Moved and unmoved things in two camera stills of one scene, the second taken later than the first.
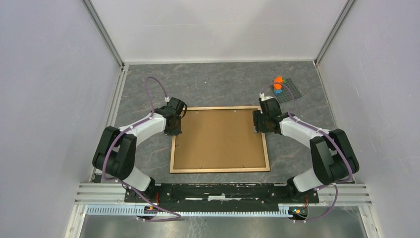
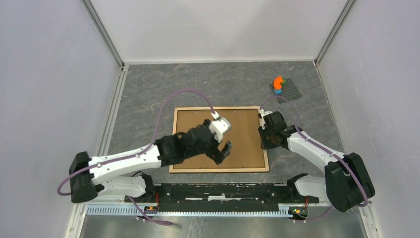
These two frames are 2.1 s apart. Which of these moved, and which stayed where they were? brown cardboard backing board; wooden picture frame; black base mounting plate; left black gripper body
Moved: left black gripper body
Stayed: black base mounting plate; wooden picture frame; brown cardboard backing board
